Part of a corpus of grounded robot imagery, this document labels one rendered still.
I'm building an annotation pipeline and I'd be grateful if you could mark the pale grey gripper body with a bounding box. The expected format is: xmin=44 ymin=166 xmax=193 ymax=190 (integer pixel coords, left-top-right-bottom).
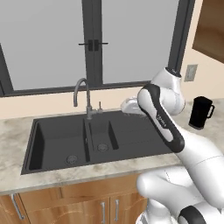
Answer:
xmin=120 ymin=96 xmax=147 ymax=117

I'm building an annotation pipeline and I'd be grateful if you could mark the grey faucet lever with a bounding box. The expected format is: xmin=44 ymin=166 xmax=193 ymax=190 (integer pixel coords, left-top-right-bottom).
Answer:
xmin=96 ymin=101 xmax=104 ymax=114

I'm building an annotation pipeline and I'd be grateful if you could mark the grey curved sink faucet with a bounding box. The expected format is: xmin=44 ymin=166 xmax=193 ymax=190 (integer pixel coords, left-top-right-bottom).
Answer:
xmin=73 ymin=77 xmax=95 ymax=121

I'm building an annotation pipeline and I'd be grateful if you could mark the black jug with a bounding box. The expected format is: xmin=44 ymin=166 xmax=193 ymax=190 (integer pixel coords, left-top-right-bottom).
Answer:
xmin=188 ymin=95 xmax=216 ymax=130

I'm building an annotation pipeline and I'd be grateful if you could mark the dark grey double sink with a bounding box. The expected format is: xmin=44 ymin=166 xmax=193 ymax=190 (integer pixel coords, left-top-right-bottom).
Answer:
xmin=20 ymin=109 xmax=182 ymax=176

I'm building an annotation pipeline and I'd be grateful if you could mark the wooden panel under sink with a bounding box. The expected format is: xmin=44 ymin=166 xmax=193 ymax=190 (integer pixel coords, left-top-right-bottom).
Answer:
xmin=17 ymin=173 xmax=142 ymax=206

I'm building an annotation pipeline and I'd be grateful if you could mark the dark framed window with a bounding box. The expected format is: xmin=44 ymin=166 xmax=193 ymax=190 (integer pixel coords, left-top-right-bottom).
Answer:
xmin=0 ymin=0 xmax=197 ymax=98

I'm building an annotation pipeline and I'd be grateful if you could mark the wooden cupboard door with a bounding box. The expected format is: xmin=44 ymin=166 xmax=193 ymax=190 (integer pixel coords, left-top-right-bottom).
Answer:
xmin=26 ymin=197 xmax=111 ymax=224
xmin=0 ymin=193 xmax=31 ymax=224
xmin=109 ymin=191 xmax=149 ymax=224

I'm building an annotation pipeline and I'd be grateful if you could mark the grey wall outlet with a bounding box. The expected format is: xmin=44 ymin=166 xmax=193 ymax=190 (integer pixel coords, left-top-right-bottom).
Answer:
xmin=184 ymin=63 xmax=199 ymax=83

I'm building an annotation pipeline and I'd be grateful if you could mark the black window handle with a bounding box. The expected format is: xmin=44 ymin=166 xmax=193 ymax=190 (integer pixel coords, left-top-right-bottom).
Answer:
xmin=78 ymin=39 xmax=94 ymax=53
xmin=94 ymin=38 xmax=109 ymax=52

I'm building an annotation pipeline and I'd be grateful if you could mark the silver cupboard door handle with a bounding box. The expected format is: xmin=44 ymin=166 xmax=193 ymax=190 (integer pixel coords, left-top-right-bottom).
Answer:
xmin=114 ymin=199 xmax=121 ymax=223
xmin=10 ymin=193 xmax=26 ymax=221
xmin=100 ymin=201 xmax=107 ymax=224

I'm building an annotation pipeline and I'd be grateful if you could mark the brown wooden wall cupboard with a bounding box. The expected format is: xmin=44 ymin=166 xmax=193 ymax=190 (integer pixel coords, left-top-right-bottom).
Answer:
xmin=191 ymin=0 xmax=224 ymax=64

